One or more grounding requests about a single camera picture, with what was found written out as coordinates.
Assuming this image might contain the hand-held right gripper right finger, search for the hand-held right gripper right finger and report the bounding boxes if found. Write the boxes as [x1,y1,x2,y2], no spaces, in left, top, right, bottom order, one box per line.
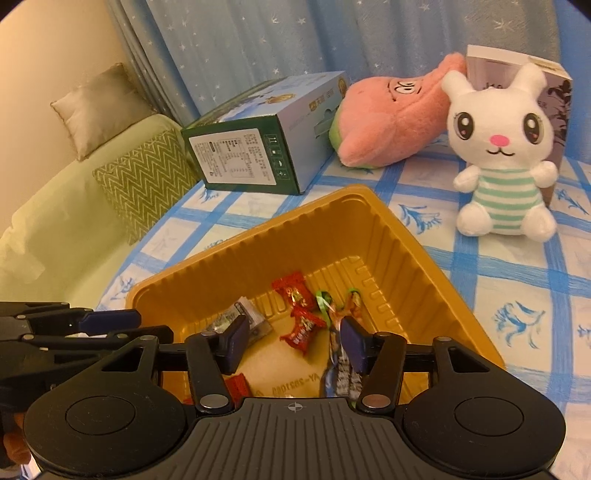
[339,316,494,415]

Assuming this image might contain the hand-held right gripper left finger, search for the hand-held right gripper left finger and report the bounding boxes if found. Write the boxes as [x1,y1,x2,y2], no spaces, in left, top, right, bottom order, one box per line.
[99,315,251,415]

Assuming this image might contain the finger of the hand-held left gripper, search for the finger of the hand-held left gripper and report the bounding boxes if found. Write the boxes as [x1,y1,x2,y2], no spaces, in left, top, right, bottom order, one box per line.
[0,302,143,336]
[0,325,174,370]

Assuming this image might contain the long black snack packet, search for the long black snack packet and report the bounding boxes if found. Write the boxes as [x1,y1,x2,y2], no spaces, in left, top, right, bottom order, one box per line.
[321,323,366,398]

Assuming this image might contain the clear grey snack packet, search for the clear grey snack packet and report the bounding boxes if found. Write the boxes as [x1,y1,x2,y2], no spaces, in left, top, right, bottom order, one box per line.
[205,298,272,343]

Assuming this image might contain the square red snack packet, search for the square red snack packet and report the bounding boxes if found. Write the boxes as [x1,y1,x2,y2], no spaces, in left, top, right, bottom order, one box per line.
[181,374,251,408]

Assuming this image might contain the green and orange candy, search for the green and orange candy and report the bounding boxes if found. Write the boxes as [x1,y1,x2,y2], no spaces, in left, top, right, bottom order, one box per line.
[342,287,366,324]

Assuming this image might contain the dark red candy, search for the dark red candy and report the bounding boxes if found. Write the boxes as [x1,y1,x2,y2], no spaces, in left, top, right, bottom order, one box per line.
[280,306,328,355]

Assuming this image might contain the small red twisted candy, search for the small red twisted candy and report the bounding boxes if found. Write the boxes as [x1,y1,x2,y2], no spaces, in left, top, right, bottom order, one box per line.
[271,274,315,306]

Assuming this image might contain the golden plastic tray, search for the golden plastic tray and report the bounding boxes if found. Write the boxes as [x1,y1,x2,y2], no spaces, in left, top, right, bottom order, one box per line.
[126,185,506,411]

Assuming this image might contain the light green sofa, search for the light green sofa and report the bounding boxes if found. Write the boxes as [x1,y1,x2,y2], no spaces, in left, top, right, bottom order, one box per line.
[0,113,204,305]

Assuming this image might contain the green zigzag cushion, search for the green zigzag cushion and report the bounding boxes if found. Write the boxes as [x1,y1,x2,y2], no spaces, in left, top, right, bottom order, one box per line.
[92,129,200,245]

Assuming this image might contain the blue checked tablecloth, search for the blue checked tablecloth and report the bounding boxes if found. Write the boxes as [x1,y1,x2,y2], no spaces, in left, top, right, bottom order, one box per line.
[95,134,591,416]

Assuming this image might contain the green printed cardboard box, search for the green printed cardboard box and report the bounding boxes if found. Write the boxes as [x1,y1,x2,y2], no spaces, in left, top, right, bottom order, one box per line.
[181,71,352,195]

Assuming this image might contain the beige cushion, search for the beige cushion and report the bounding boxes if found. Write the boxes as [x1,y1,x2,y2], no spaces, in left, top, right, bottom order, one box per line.
[51,62,158,161]

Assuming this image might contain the pink plush toy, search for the pink plush toy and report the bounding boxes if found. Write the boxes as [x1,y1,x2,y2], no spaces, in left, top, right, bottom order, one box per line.
[329,52,468,169]

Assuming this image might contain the white bunny plush toy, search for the white bunny plush toy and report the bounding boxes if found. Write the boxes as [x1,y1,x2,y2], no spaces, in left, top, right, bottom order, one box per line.
[441,62,559,241]

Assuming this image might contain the blue starred curtain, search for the blue starred curtain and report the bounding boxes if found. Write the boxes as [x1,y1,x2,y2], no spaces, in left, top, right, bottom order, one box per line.
[105,0,591,163]

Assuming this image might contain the brown and white carton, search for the brown and white carton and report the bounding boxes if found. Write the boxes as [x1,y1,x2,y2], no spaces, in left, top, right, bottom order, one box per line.
[465,45,574,209]

